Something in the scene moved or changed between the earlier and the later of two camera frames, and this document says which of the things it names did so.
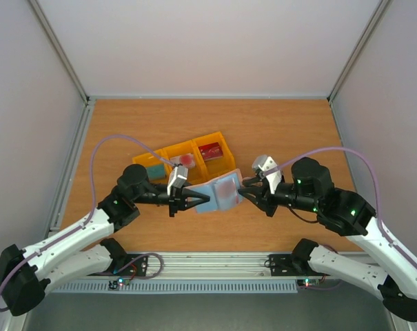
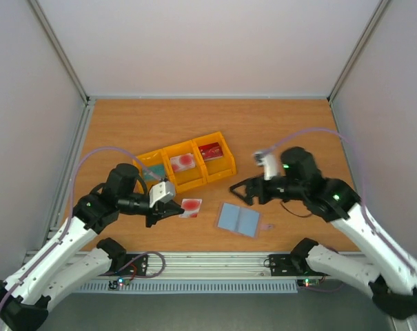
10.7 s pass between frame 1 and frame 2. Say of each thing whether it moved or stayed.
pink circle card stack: stayed
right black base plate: stayed
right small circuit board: stayed
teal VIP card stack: stayed
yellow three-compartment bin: stayed
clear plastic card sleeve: moved
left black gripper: moved
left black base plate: stayed
